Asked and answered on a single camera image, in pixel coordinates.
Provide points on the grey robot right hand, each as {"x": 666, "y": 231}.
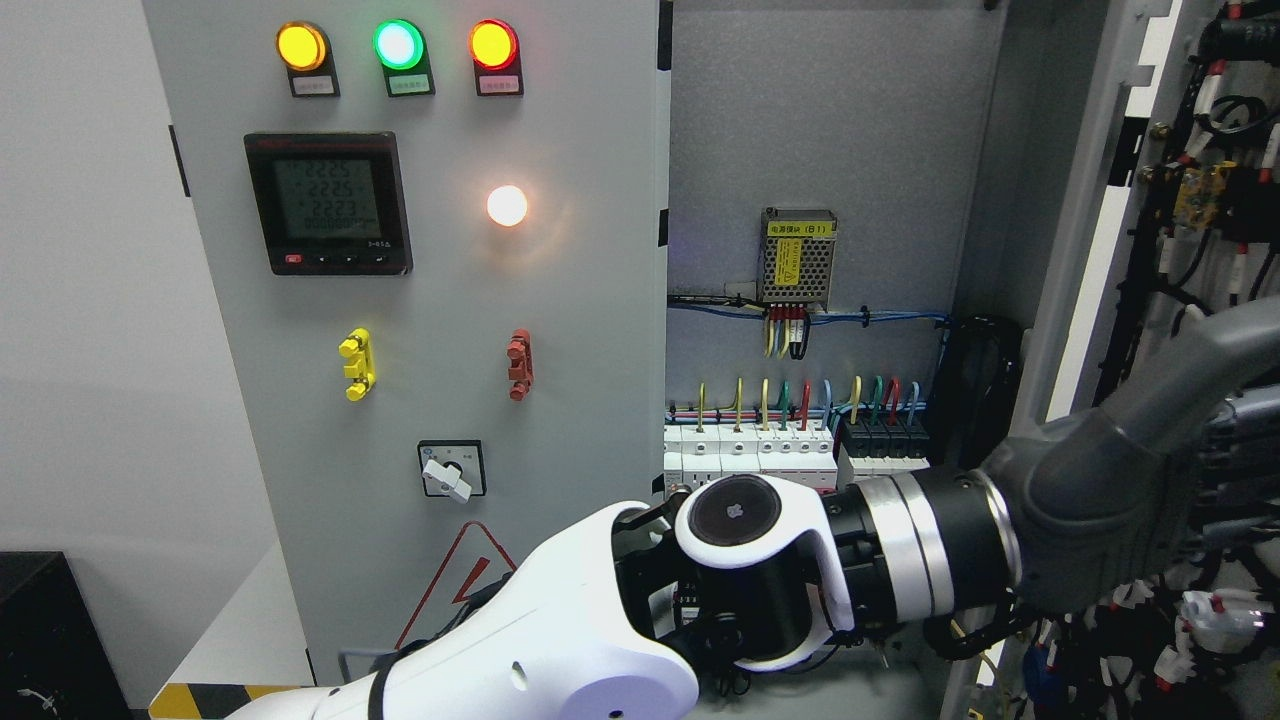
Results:
{"x": 1096, "y": 499}

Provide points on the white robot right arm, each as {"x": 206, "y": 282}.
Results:
{"x": 624, "y": 614}

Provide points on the red indicator lamp left door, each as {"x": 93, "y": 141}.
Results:
{"x": 493, "y": 44}

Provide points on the green indicator lamp left door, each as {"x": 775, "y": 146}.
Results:
{"x": 399, "y": 44}

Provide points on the yellow indicator lamp left door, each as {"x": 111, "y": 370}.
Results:
{"x": 302, "y": 46}

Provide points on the black surge protector block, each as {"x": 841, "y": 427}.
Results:
{"x": 875, "y": 447}

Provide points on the white socket breaker row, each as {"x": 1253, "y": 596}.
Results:
{"x": 694, "y": 456}

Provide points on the metal mesh power supply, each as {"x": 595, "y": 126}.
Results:
{"x": 796, "y": 255}

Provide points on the red electric hazard warning sticker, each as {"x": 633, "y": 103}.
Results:
{"x": 474, "y": 559}

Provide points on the white glowing indicator lamp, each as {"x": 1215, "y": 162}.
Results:
{"x": 507, "y": 205}

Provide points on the black digital power meter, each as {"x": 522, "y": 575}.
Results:
{"x": 330, "y": 203}

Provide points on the yellow black hazard tape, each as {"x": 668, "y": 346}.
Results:
{"x": 183, "y": 700}

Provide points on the red terminal post block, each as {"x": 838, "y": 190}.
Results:
{"x": 520, "y": 372}

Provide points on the white rotary selector switch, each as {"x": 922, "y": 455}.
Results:
{"x": 452, "y": 469}

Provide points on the yellow terminal post block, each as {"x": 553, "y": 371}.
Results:
{"x": 359, "y": 364}

